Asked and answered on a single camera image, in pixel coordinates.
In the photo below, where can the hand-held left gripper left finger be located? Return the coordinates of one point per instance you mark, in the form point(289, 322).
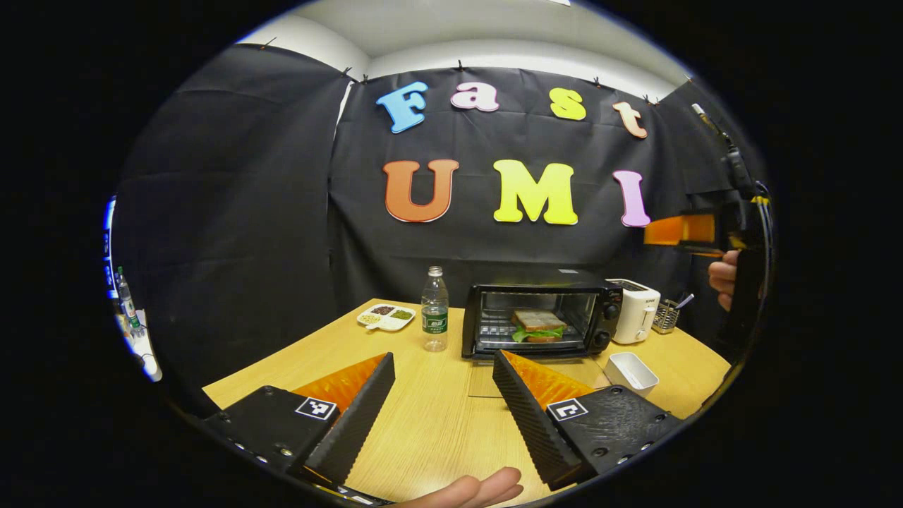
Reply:
point(367, 408)

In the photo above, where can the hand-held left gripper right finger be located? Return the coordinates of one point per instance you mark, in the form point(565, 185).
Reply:
point(525, 409)

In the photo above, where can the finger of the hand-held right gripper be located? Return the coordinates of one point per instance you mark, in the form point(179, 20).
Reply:
point(702, 250)
point(677, 229)

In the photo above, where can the lettuce sandwich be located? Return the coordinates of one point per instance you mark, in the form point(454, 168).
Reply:
point(538, 324)

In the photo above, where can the black electric oven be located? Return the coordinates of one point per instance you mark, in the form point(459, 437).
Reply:
point(610, 310)

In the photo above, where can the white toaster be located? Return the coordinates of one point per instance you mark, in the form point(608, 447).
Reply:
point(633, 310)

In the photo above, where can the white divided dish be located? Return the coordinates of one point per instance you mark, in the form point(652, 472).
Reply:
point(386, 317)

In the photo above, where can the white rectangular tray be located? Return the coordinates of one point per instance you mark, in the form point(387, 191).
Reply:
point(633, 370)

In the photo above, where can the clear plastic water bottle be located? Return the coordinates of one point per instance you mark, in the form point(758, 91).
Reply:
point(434, 314)

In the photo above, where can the black backdrop cloth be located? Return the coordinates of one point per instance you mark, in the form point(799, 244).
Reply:
point(233, 233)

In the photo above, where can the green label bottle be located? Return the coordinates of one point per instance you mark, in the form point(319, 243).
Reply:
point(127, 300)

